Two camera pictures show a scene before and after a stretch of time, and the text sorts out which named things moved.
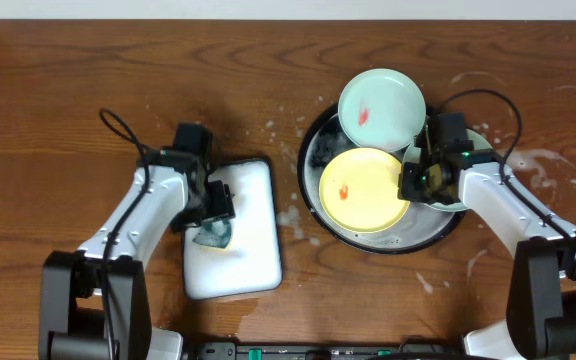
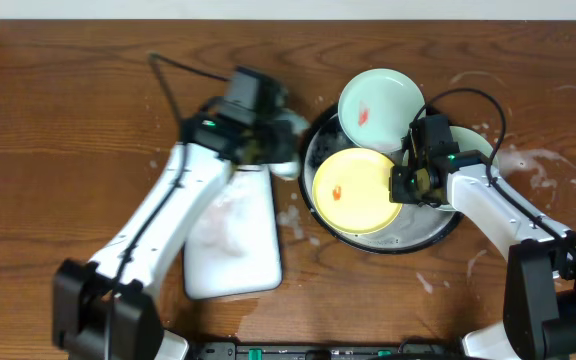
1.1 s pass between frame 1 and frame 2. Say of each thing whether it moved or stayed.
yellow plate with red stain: stayed
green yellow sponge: moved
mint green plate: stayed
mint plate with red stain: stayed
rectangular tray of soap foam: stayed
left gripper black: moved
